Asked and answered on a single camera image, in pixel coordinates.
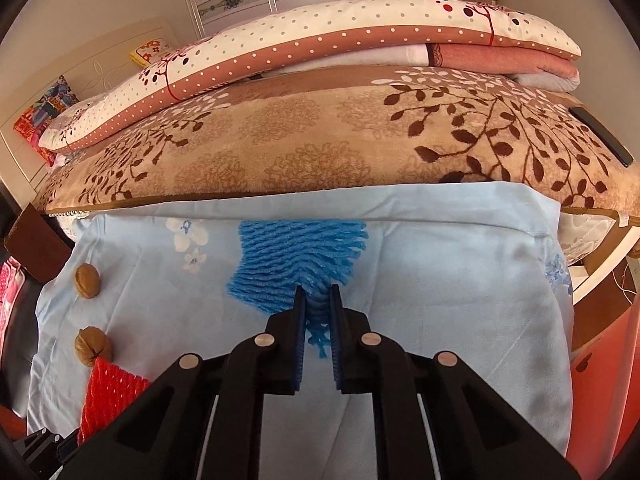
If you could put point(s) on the cream bed headboard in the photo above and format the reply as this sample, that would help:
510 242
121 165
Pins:
100 60

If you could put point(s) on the colourful patchwork pillow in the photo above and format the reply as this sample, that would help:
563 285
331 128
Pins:
42 115

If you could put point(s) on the polka dot folded quilt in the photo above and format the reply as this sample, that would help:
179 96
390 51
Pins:
325 25

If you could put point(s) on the walnut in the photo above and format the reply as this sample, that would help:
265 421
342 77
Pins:
87 282
92 347

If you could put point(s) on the pink folded blanket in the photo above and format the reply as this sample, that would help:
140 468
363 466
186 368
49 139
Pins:
500 60

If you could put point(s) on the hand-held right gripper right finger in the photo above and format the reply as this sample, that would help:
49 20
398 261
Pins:
336 330

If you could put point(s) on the yellow floral pillow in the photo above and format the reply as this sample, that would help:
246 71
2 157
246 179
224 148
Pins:
150 51

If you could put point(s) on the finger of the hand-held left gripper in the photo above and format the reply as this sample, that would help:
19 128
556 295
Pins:
45 452

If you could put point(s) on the white bed frame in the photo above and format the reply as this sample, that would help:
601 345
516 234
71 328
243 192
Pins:
600 277

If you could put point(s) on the blue foam net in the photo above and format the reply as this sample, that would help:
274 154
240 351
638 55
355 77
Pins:
290 255

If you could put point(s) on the brown leaf print blanket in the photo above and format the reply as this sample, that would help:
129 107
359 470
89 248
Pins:
325 135

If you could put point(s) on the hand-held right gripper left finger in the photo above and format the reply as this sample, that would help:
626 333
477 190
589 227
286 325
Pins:
300 330

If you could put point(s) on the light blue floral cloth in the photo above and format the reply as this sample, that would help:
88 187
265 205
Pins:
450 285

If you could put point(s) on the red foam net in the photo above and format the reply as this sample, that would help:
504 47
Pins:
110 390

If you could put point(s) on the pink patterned cloth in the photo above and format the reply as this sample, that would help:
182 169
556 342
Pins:
10 290

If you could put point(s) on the brown wooden nightstand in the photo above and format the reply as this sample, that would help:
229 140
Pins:
40 245

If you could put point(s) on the black smartphone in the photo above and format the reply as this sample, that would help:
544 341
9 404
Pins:
602 137

